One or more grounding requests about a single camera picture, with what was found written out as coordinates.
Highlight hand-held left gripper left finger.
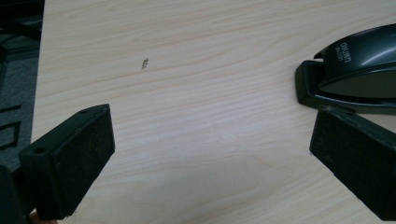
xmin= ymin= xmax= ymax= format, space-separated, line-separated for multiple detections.
xmin=18 ymin=103 xmax=117 ymax=221

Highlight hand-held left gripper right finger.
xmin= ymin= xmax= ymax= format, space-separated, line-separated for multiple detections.
xmin=309 ymin=105 xmax=396 ymax=222

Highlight black stapler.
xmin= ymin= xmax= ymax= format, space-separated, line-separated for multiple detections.
xmin=294 ymin=22 xmax=396 ymax=116

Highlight black metal stand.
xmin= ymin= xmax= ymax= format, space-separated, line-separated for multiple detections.
xmin=0 ymin=0 xmax=46 ymax=42

